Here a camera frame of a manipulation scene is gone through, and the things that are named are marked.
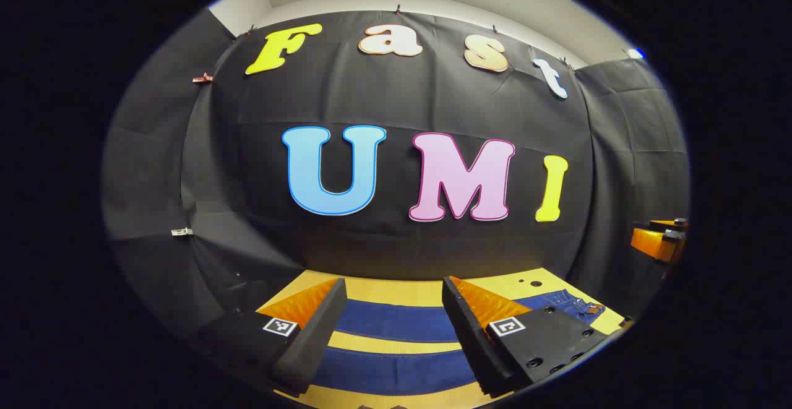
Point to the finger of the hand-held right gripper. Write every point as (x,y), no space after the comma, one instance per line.
(671,223)
(649,243)

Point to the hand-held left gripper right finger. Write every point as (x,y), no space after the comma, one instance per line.
(470,335)

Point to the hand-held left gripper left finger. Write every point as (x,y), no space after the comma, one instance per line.
(318,335)

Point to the blue denim jeans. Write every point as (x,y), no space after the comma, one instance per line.
(396,322)

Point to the white clip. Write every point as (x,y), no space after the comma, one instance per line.
(181,231)

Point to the black backdrop cloth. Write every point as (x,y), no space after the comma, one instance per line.
(396,93)

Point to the pink clip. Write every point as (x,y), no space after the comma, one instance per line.
(202,78)

